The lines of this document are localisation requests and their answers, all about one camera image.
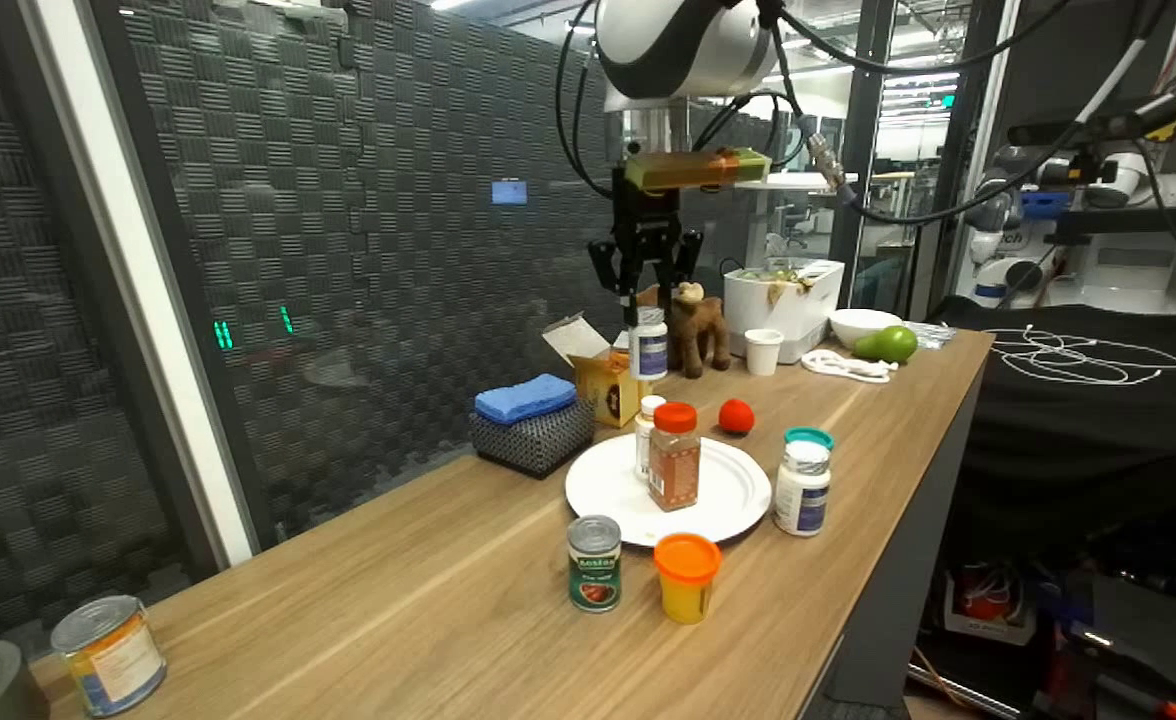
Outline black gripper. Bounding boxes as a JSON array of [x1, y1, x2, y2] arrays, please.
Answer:
[[588, 168, 706, 328]]

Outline white bottle blue label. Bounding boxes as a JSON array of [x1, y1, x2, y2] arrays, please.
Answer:
[[630, 307, 667, 381]]

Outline spice bottle red cap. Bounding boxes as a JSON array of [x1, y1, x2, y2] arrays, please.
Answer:
[[648, 401, 702, 511]]

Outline white supplement bottle grey lid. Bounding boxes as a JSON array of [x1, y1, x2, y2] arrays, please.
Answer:
[[775, 442, 831, 538]]

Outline small green tin can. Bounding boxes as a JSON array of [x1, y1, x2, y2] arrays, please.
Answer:
[[570, 515, 622, 611]]

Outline small white pill bottle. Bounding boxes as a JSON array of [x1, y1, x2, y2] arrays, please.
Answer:
[[637, 395, 664, 486]]

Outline teal lid dough tub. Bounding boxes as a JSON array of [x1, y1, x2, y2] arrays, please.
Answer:
[[783, 423, 835, 454]]

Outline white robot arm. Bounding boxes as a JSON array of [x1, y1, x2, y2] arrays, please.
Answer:
[[588, 0, 783, 322]]

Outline white paper plate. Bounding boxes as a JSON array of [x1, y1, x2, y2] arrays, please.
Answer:
[[563, 438, 772, 547]]

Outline brown moose plush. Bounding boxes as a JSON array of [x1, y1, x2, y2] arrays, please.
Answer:
[[637, 282, 728, 381]]

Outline open yellow cardboard box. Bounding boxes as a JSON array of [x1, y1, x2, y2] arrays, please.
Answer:
[[543, 316, 645, 430]]

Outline white paper cup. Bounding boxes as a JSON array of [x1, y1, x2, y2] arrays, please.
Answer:
[[746, 328, 783, 378]]

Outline white bucket container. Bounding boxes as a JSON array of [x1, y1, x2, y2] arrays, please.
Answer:
[[725, 262, 845, 364]]

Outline orange plush ball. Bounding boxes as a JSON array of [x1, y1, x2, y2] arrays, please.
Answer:
[[718, 401, 756, 438]]

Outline white crumpled cloth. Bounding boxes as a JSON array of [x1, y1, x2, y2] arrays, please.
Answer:
[[801, 347, 902, 383]]

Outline blue folded cloth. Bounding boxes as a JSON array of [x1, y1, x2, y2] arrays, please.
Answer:
[[473, 373, 575, 430]]

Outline white bowl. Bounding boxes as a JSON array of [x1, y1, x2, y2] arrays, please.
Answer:
[[829, 307, 902, 351]]

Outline grey foam block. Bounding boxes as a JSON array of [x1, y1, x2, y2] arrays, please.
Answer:
[[470, 405, 592, 476]]

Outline green apple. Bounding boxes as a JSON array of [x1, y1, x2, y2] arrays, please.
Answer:
[[874, 325, 916, 364]]

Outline orange lid dough tub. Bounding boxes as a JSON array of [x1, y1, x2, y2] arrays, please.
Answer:
[[654, 532, 720, 624]]

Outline glass jar candle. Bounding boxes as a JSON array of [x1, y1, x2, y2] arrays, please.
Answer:
[[52, 595, 169, 720]]

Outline white cable coil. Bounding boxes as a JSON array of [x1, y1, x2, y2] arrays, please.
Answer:
[[987, 322, 1176, 391]]

